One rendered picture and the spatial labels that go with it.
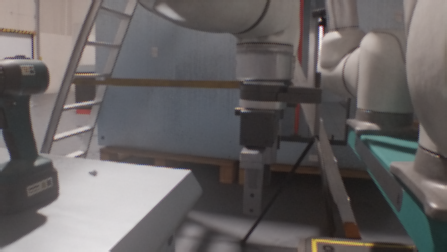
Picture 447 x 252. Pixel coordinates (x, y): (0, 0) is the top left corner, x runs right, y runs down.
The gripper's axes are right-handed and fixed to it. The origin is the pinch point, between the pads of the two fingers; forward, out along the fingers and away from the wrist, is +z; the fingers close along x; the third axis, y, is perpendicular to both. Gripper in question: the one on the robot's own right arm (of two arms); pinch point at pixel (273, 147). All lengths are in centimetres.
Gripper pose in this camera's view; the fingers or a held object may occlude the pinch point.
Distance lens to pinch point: 79.2
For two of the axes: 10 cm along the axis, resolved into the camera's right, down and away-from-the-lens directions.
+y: 9.7, 0.7, -2.3
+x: 2.4, -1.6, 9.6
